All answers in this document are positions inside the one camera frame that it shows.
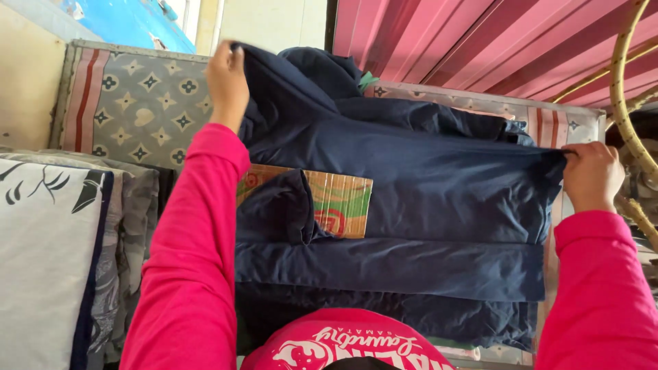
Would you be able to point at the printed cardboard folding board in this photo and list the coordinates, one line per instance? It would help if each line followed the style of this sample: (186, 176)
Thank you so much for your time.
(342, 203)

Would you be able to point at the pink corrugated metal sheet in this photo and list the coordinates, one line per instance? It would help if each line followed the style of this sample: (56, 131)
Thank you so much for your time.
(488, 46)

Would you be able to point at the person's right hand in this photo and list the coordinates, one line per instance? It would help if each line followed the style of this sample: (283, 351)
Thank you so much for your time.
(594, 177)

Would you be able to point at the pile of grey patterned cloths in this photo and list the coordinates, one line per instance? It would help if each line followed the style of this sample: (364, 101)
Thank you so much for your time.
(134, 216)

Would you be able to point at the green cloth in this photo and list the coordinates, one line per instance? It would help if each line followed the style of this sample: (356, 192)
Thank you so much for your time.
(367, 80)

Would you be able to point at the white pillow with black leaves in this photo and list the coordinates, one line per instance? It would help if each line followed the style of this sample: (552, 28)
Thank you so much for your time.
(43, 257)

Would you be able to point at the rattan chair frame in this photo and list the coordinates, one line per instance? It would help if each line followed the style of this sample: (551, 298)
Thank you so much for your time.
(624, 108)

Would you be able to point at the person's left hand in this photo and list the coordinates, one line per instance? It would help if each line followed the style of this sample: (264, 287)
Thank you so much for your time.
(226, 87)

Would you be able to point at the crumpled navy blue garment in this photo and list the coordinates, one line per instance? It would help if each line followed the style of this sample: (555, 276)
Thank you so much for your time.
(329, 69)

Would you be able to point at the navy blue garment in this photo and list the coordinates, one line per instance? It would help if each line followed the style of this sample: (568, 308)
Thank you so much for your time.
(329, 69)
(437, 195)
(411, 318)

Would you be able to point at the blue tarp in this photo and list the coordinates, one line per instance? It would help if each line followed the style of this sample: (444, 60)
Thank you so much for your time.
(128, 23)

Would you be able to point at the person's right fingers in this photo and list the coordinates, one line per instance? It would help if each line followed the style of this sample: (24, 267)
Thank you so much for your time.
(588, 150)

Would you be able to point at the person's pink shirt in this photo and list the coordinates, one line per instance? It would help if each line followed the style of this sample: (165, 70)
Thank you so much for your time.
(339, 344)

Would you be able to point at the folded navy blue garment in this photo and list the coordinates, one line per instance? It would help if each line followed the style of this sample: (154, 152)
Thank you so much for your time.
(411, 318)

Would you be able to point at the person's left fingers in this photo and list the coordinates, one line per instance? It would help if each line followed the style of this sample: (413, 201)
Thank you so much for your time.
(226, 50)

